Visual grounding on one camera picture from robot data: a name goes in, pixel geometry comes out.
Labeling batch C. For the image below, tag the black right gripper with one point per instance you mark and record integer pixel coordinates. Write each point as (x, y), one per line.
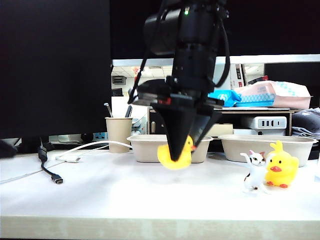
(190, 87)

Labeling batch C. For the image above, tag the yellow rubber duck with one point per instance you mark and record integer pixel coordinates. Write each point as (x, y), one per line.
(183, 161)

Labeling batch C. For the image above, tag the white cat figurine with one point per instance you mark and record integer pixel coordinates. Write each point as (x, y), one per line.
(252, 172)

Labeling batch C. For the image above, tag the yellow tufted duck toy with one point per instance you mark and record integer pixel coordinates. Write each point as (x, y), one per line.
(287, 165)

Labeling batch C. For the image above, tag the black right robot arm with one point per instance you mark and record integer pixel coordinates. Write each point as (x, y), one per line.
(195, 37)

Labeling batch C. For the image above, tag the beige cardboard box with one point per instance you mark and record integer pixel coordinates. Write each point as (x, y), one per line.
(225, 130)

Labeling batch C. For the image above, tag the beige paper box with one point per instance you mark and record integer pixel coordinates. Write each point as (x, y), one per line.
(145, 150)
(245, 150)

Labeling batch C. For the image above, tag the white flat box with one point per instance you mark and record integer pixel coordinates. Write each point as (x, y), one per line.
(245, 132)

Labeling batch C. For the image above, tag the blue wet wipes pack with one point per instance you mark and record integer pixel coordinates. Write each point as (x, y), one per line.
(225, 96)

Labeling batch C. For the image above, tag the black pen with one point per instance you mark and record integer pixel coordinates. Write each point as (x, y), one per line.
(128, 111)

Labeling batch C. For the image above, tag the white red printed board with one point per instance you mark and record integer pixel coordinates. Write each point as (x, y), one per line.
(238, 75)

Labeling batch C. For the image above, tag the wooden desk shelf organiser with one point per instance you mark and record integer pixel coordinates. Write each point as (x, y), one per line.
(262, 111)

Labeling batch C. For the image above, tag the brown paper cup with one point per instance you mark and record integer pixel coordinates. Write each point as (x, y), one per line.
(118, 135)

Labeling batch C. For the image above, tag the red hanging knot decoration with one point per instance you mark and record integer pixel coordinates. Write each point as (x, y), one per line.
(136, 70)

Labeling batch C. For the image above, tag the white USB charging hub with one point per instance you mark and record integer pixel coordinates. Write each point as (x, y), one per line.
(271, 123)

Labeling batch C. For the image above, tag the blue power strip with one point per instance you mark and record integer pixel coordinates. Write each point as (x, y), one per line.
(100, 136)

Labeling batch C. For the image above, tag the pink tissue pack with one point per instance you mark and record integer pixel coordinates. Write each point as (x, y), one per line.
(287, 97)

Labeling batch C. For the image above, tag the black background monitor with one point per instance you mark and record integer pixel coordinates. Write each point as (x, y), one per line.
(287, 72)

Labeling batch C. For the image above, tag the black monitor silver bezel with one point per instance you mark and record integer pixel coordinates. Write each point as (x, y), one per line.
(262, 30)

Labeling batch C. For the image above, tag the large black monitor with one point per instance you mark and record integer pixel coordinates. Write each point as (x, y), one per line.
(50, 62)

